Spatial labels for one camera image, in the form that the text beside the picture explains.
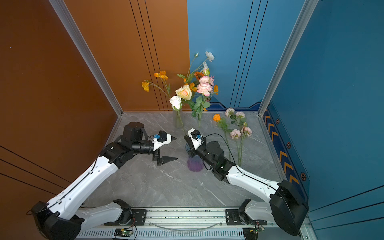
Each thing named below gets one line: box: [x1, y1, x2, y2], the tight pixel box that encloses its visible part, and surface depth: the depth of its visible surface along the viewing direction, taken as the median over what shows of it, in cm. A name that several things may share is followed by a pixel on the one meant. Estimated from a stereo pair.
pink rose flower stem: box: [225, 107, 253, 167], surface depth 107 cm
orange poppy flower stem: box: [141, 70, 171, 98], surface depth 91 cm
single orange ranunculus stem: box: [213, 113, 231, 160], surface depth 114 cm
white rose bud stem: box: [169, 95, 186, 137], surface depth 60 cm
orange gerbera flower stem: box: [194, 71, 205, 81], surface depth 87 cm
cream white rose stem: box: [175, 85, 192, 104], surface depth 72 cm
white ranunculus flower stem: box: [186, 51, 215, 77], surface depth 89 cm
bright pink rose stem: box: [191, 75, 215, 128], surface depth 70 cm
